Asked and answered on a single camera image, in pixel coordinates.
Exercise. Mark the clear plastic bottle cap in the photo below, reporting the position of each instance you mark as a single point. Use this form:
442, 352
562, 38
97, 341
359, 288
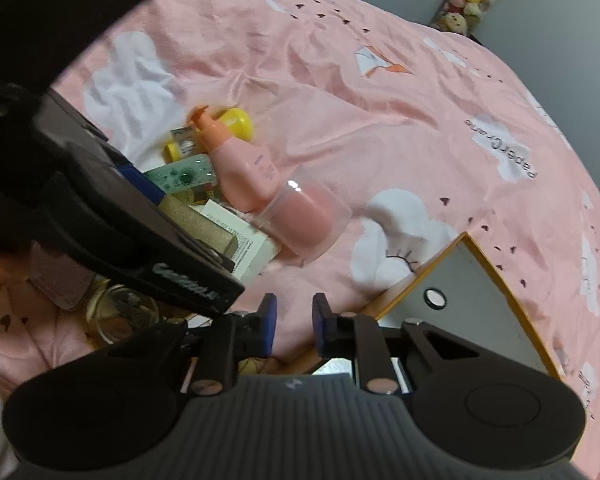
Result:
305, 216

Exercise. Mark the olive-gold small box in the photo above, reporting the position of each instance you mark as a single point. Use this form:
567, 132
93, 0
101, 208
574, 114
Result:
198, 226

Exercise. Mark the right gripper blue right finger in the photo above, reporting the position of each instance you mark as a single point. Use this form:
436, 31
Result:
358, 339

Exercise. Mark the yellow round-top bottle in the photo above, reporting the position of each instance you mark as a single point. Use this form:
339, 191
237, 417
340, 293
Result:
238, 122

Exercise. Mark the green gel sanitizer bottle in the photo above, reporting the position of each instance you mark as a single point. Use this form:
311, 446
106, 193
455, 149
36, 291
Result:
191, 173

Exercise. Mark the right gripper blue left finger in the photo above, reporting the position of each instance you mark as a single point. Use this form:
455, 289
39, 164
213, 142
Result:
234, 338

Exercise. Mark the pink pump lotion bottle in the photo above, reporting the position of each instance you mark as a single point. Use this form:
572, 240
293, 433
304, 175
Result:
247, 177

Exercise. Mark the orange-rimmed white cardboard box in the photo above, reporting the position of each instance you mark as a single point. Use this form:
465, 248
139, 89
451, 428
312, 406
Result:
461, 292

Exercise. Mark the pink cloud-print bedsheet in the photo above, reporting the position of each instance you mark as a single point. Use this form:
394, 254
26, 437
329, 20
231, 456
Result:
425, 135

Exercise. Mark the clear glass jar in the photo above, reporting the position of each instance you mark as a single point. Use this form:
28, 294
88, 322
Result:
114, 312

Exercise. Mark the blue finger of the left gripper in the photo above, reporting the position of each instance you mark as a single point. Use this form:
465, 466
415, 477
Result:
149, 189

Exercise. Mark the white printed carton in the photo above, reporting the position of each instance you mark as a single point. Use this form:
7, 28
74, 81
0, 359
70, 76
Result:
255, 250

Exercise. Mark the small yellow jar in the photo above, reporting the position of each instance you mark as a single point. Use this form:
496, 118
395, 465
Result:
183, 143

